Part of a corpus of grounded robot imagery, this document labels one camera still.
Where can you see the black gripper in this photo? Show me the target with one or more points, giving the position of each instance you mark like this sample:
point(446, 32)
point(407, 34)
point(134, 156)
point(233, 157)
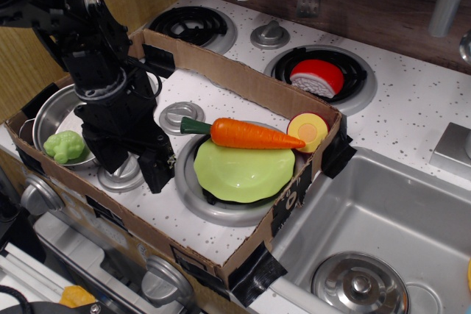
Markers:
point(124, 123)

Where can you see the orange toy carrot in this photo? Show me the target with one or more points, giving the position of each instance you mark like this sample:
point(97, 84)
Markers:
point(232, 133)

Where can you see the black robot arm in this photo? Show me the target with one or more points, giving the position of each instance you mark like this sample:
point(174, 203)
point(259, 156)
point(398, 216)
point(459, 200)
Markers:
point(84, 39)

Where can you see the light green plastic plate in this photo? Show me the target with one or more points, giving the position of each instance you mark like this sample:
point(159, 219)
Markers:
point(243, 175)

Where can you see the silver stove knob front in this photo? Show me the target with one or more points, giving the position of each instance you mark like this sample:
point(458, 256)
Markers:
point(126, 178)

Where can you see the silver stove knob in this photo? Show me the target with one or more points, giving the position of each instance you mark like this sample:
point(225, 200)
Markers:
point(270, 36)
point(126, 178)
point(171, 117)

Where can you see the silver stove knob middle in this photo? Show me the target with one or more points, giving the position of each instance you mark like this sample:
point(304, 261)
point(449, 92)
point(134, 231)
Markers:
point(171, 117)

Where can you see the green toy broccoli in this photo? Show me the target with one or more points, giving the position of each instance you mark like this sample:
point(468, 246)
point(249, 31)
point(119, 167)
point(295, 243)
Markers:
point(64, 146)

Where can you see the small steel pot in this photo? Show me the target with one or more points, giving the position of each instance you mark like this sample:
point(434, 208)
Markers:
point(54, 116)

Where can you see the silver oven knob left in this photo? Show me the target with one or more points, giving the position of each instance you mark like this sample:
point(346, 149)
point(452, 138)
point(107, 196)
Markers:
point(38, 197)

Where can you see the silver oven knob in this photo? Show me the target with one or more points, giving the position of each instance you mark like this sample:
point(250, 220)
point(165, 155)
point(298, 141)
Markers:
point(163, 284)
point(38, 197)

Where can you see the silver oven knob right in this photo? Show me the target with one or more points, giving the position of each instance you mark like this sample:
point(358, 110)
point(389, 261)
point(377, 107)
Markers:
point(163, 284)

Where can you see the back left black burner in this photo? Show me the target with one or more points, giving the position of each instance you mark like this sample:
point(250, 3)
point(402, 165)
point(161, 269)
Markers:
point(201, 26)

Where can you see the black burner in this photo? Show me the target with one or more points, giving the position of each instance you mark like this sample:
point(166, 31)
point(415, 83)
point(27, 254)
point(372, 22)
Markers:
point(360, 84)
point(201, 26)

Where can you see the yellow object bottom left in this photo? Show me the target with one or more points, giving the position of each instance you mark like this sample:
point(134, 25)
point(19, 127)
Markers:
point(75, 296)

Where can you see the yellow red toy fruit half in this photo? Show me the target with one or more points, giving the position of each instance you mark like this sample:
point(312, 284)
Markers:
point(310, 128)

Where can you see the silver stove knob back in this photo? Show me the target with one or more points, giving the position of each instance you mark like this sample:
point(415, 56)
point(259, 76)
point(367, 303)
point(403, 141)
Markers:
point(270, 36)

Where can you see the brown cardboard fence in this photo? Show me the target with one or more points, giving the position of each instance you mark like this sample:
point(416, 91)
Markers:
point(227, 263)

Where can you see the red toy cheese wedge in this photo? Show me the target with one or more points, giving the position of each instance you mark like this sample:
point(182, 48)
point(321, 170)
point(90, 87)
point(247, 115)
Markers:
point(318, 77)

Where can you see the back right black burner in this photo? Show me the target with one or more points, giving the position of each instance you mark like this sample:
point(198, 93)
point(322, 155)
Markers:
point(360, 84)

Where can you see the steel pot lid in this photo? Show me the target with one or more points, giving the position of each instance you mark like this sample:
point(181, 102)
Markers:
point(355, 282)

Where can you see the steel sink basin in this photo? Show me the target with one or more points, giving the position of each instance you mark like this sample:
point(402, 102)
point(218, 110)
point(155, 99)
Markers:
point(416, 223)

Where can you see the silver faucet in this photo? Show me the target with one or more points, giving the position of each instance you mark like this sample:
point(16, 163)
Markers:
point(449, 26)

